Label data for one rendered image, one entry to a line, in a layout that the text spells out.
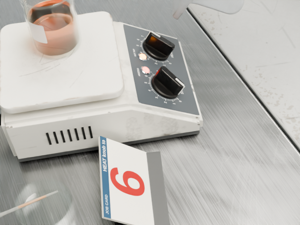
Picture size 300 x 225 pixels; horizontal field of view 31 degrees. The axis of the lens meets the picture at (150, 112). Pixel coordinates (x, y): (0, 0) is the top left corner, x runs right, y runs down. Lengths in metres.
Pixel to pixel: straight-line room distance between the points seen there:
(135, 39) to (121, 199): 0.18
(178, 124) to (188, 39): 0.16
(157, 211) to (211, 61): 0.21
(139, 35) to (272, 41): 0.18
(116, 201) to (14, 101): 0.13
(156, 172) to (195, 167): 0.04
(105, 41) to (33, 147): 0.13
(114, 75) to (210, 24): 0.22
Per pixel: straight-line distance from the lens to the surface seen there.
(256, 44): 0.68
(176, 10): 0.53
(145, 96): 0.53
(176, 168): 0.55
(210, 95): 0.61
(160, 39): 0.58
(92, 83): 0.51
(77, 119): 0.52
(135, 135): 0.55
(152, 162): 0.55
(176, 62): 0.60
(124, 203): 0.51
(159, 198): 0.53
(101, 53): 0.54
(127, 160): 0.54
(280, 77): 0.64
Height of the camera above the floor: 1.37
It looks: 51 degrees down
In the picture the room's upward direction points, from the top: 4 degrees counter-clockwise
